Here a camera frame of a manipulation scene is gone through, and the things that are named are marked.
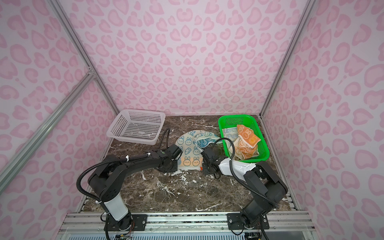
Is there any blue bunny pattern towel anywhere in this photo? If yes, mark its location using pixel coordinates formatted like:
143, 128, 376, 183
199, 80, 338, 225
176, 130, 219, 170

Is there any green plastic basket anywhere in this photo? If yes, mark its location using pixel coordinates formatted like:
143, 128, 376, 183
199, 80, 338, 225
218, 115, 270, 163

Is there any white plastic basket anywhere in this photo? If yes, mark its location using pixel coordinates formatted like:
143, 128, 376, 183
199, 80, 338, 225
107, 109, 166, 146

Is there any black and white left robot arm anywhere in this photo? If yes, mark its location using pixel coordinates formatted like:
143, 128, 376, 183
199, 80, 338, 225
88, 144, 182, 222

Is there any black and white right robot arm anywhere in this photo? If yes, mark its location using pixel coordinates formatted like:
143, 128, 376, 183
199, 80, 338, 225
201, 148, 288, 230

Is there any pale blue patterned towel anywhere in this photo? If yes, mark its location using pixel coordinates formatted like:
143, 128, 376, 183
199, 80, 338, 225
222, 127, 239, 142

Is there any orange bunny towel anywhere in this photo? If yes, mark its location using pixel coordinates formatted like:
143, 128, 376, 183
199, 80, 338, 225
229, 125, 261, 161

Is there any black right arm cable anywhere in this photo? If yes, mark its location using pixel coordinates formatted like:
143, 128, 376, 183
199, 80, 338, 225
209, 137, 280, 209

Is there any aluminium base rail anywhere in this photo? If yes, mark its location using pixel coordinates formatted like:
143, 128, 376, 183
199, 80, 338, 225
55, 209, 316, 240

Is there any aluminium diagonal frame bar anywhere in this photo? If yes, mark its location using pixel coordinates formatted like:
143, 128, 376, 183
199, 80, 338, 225
1, 71, 94, 193

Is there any aluminium frame corner post left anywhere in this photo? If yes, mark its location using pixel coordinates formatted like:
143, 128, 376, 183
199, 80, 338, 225
47, 0, 120, 115

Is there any aluminium frame corner post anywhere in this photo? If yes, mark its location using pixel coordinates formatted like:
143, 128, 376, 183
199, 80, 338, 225
259, 0, 319, 119
47, 0, 120, 115

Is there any aluminium frame corner post right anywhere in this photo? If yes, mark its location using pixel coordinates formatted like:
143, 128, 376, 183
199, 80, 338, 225
259, 0, 319, 119

